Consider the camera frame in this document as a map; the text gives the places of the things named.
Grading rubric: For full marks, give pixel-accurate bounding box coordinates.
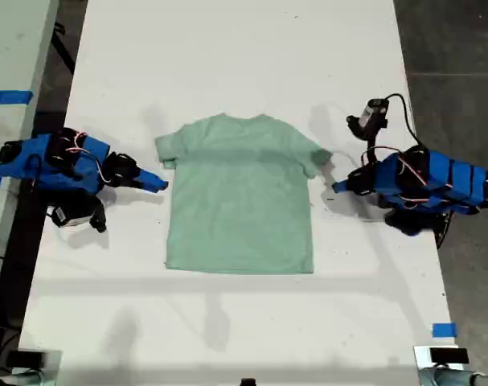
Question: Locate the pale green T-shirt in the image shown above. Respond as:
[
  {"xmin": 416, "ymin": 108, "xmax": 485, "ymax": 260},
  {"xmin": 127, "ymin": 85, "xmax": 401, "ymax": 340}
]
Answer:
[{"xmin": 154, "ymin": 113, "xmax": 334, "ymax": 276}]

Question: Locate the long blue tape strip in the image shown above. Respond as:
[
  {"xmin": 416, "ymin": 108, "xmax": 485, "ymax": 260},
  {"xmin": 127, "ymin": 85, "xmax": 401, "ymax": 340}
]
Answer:
[{"xmin": 0, "ymin": 90, "xmax": 35, "ymax": 105}]

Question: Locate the pale side table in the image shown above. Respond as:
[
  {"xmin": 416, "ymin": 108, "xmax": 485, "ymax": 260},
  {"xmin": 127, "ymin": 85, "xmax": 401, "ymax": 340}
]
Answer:
[{"xmin": 0, "ymin": 0, "xmax": 60, "ymax": 306}]

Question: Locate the blue tape patch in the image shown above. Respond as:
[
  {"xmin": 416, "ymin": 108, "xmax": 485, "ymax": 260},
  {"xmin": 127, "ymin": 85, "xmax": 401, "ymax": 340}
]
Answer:
[{"xmin": 431, "ymin": 322, "xmax": 457, "ymax": 338}]

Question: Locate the grey-green pipe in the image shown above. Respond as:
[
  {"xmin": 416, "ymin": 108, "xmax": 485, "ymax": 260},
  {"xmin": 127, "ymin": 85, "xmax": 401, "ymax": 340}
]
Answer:
[
  {"xmin": 418, "ymin": 366, "xmax": 488, "ymax": 386},
  {"xmin": 0, "ymin": 369, "xmax": 47, "ymax": 386}
]

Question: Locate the black camera stalk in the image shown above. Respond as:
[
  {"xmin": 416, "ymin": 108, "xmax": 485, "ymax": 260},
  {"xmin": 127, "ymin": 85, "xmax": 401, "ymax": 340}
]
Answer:
[
  {"xmin": 346, "ymin": 114, "xmax": 389, "ymax": 149},
  {"xmin": 86, "ymin": 195, "xmax": 109, "ymax": 235}
]

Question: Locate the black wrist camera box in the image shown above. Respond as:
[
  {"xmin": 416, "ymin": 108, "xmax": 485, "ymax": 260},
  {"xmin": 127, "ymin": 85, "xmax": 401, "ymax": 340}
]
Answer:
[
  {"xmin": 359, "ymin": 97, "xmax": 391, "ymax": 124},
  {"xmin": 46, "ymin": 204, "xmax": 90, "ymax": 231}
]

